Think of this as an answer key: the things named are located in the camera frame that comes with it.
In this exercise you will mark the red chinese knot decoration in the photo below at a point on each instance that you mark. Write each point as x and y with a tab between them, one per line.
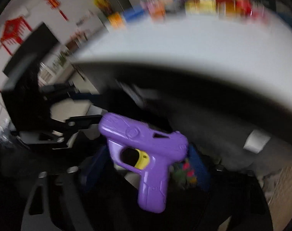
55	4

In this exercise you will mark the yellow flower plant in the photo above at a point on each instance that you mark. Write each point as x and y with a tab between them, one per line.
104	6

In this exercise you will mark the black television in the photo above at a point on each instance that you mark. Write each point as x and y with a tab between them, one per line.
40	42

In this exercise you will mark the purple toy pistol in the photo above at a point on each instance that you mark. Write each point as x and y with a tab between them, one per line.
162	149

